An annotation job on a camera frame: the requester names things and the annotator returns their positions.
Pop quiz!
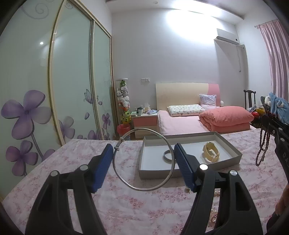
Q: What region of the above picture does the pink and cream nightstand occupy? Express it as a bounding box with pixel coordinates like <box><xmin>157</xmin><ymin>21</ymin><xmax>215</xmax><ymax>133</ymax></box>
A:
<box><xmin>132</xmin><ymin>112</ymin><xmax>158</xmax><ymax>138</ymax></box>

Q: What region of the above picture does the white air conditioner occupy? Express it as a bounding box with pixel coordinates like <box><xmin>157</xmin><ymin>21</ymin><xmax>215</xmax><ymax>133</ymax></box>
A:
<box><xmin>214</xmin><ymin>28</ymin><xmax>246</xmax><ymax>49</ymax></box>

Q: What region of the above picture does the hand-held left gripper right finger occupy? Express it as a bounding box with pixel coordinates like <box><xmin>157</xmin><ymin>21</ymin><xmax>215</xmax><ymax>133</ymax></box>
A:
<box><xmin>174</xmin><ymin>143</ymin><xmax>263</xmax><ymax>235</ymax></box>

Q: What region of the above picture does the person's right forearm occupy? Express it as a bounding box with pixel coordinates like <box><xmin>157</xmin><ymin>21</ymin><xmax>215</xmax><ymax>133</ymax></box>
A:
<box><xmin>266</xmin><ymin>187</ymin><xmax>289</xmax><ymax>235</ymax></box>

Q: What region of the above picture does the tall column of plush toys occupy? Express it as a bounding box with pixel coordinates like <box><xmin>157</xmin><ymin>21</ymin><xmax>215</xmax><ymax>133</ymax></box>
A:
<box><xmin>116</xmin><ymin>78</ymin><xmax>131</xmax><ymax>125</ymax></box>

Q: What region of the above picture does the large silver wire bangle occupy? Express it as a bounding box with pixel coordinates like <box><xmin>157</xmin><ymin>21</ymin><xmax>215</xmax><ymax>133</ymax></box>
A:
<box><xmin>112</xmin><ymin>128</ymin><xmax>176</xmax><ymax>191</ymax></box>

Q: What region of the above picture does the wide silver bangle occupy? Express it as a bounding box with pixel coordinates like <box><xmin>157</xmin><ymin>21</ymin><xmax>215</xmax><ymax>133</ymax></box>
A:
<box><xmin>163</xmin><ymin>149</ymin><xmax>179</xmax><ymax>163</ymax></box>

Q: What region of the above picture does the folded salmon pink quilt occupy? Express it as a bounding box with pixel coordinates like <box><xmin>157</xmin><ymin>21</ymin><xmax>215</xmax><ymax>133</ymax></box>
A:
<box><xmin>199</xmin><ymin>105</ymin><xmax>255</xmax><ymax>134</ymax></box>

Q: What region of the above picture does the pink curtain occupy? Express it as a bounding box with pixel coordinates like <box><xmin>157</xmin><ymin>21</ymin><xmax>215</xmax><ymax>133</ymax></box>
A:
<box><xmin>254</xmin><ymin>19</ymin><xmax>289</xmax><ymax>102</ymax></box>

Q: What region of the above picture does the pink floral tablecloth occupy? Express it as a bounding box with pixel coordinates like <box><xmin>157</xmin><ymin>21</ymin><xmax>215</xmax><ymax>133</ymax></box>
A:
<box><xmin>1</xmin><ymin>128</ymin><xmax>289</xmax><ymax>235</ymax></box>

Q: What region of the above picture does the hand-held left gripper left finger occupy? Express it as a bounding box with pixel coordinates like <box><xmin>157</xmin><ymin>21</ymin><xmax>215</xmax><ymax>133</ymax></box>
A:
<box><xmin>25</xmin><ymin>143</ymin><xmax>114</xmax><ymax>235</ymax></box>

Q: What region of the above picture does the dark brown bead necklace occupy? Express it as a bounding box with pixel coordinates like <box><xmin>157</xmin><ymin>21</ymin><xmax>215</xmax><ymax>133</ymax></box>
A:
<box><xmin>255</xmin><ymin>113</ymin><xmax>276</xmax><ymax>166</ymax></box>

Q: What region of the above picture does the blue plush toy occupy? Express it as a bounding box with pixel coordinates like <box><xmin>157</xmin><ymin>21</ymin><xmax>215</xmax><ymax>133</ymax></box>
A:
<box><xmin>268</xmin><ymin>92</ymin><xmax>288</xmax><ymax>123</ymax></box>

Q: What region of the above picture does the flower print sliding wardrobe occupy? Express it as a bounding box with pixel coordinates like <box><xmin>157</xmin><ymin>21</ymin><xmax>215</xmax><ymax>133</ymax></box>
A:
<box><xmin>0</xmin><ymin>0</ymin><xmax>118</xmax><ymax>199</ymax></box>

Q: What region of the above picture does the lilac patterned pillow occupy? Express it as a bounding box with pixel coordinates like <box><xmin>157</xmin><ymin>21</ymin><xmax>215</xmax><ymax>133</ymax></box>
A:
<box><xmin>199</xmin><ymin>94</ymin><xmax>217</xmax><ymax>106</ymax></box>

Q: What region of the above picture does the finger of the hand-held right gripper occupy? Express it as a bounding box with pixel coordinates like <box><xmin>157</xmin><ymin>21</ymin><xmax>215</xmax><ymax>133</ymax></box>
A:
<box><xmin>260</xmin><ymin>115</ymin><xmax>289</xmax><ymax>142</ymax></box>

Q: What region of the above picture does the bed with pink sheet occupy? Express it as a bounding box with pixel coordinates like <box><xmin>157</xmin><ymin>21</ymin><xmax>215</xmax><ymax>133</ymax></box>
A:
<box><xmin>157</xmin><ymin>110</ymin><xmax>258</xmax><ymax>136</ymax></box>

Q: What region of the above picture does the cream and pink headboard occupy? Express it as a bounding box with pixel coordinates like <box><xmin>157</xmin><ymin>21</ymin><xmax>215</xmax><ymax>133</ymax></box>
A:
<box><xmin>155</xmin><ymin>82</ymin><xmax>220</xmax><ymax>111</ymax></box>

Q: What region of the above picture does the white printed pillow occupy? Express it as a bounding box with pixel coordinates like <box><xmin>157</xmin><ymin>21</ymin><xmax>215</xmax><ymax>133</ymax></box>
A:
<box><xmin>167</xmin><ymin>104</ymin><xmax>206</xmax><ymax>117</ymax></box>

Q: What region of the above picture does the shallow grey cardboard box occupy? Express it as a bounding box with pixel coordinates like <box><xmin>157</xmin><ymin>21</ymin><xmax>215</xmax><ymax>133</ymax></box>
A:
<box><xmin>137</xmin><ymin>131</ymin><xmax>242</xmax><ymax>180</ymax></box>

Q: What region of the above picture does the red and yellow toy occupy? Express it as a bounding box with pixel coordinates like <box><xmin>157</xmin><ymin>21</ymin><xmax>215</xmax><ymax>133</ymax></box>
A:
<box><xmin>251</xmin><ymin>107</ymin><xmax>266</xmax><ymax>118</ymax></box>

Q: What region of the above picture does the red waste bin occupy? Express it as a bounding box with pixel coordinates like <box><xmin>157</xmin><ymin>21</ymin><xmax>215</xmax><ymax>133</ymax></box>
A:
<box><xmin>117</xmin><ymin>124</ymin><xmax>131</xmax><ymax>140</ymax></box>

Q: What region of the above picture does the dark wooden chair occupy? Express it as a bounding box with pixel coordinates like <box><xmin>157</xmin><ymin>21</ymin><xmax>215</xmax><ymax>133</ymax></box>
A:
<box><xmin>243</xmin><ymin>89</ymin><xmax>256</xmax><ymax>111</ymax></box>

